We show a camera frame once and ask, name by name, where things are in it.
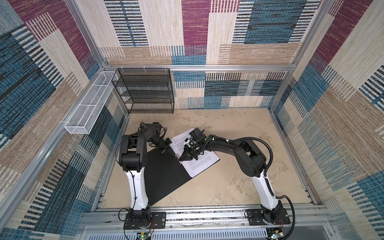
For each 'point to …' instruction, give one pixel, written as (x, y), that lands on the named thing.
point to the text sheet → (192, 167)
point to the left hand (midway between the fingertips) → (175, 151)
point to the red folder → (163, 174)
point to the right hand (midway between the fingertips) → (180, 160)
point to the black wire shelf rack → (145, 90)
